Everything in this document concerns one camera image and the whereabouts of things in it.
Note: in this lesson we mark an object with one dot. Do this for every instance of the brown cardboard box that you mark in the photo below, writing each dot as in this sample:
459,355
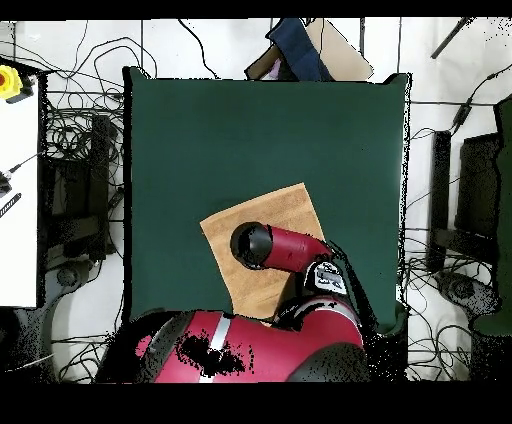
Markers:
344,56

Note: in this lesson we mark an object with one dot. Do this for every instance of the black rod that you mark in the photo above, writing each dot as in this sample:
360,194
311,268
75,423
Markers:
450,39

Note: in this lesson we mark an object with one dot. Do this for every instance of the white table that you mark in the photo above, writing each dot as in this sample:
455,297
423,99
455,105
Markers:
18,240

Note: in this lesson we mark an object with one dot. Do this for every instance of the black ribbed strip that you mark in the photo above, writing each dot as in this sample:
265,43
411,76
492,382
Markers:
10,204

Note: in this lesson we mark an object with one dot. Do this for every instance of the tan terry towel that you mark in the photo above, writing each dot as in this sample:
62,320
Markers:
248,288

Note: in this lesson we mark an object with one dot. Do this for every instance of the small black device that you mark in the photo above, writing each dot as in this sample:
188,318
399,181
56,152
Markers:
4,186

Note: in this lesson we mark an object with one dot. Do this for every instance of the yellow emergency stop button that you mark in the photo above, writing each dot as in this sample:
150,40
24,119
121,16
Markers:
8,82

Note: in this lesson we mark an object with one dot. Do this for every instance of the dark green table cloth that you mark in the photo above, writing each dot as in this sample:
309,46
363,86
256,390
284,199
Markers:
192,160

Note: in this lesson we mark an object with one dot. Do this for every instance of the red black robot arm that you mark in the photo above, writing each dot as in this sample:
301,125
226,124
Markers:
280,344

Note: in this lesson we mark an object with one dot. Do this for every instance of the pink cloth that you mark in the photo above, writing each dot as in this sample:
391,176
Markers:
272,72

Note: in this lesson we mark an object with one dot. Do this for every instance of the dark blue cloth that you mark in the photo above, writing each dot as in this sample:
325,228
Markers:
300,52

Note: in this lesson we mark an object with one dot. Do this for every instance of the black stand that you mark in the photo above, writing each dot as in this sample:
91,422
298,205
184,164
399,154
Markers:
440,180
100,160

